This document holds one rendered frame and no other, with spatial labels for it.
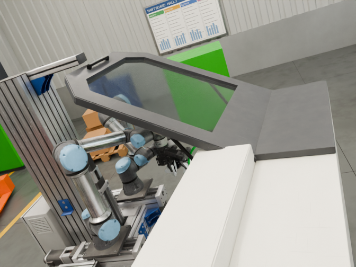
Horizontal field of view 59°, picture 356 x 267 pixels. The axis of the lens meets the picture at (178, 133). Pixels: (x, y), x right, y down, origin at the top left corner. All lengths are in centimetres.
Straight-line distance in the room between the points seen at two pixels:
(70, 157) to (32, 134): 45
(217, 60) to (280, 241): 415
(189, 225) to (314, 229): 33
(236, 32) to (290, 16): 123
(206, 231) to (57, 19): 871
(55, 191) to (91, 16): 715
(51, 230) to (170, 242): 140
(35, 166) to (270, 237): 145
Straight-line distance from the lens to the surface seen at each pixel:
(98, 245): 188
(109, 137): 173
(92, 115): 616
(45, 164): 196
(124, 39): 862
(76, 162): 150
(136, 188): 223
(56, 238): 224
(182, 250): 85
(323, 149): 121
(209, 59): 487
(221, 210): 92
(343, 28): 829
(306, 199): 102
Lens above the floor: 210
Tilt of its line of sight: 21 degrees down
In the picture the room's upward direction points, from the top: 20 degrees counter-clockwise
